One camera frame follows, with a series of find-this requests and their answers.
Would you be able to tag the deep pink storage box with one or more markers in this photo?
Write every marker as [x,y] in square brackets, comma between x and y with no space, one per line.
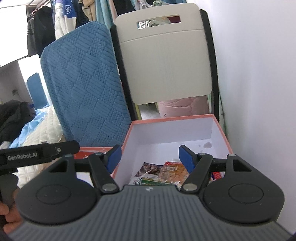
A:
[157,141]

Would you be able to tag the pink bundled blanket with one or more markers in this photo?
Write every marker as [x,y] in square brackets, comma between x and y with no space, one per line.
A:
[183,107]

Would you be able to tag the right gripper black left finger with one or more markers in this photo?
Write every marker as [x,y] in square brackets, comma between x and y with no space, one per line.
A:
[100,166]

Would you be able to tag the light blue cloth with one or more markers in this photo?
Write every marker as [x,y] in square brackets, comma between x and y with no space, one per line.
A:
[30,127]

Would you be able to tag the white black snack bag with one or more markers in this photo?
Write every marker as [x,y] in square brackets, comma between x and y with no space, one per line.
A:
[147,171]

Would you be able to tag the black clothing pile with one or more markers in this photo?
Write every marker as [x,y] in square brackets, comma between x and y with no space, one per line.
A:
[14,116]

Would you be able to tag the red dried tofu snack pack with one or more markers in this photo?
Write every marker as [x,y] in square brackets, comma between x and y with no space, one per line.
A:
[174,173]

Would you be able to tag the person's left hand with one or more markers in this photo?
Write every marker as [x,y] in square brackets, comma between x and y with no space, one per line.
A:
[12,217]

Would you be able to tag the red sausage stick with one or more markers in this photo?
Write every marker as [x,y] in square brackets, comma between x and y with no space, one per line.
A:
[216,176]

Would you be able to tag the blue textured chair cushion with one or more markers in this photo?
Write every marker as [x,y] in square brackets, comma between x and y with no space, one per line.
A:
[83,82]

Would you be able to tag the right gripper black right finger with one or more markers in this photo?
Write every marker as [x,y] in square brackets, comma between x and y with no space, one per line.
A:
[200,167]

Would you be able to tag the green striped snack packet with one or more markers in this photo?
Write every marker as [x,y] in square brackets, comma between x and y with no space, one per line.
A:
[150,182]

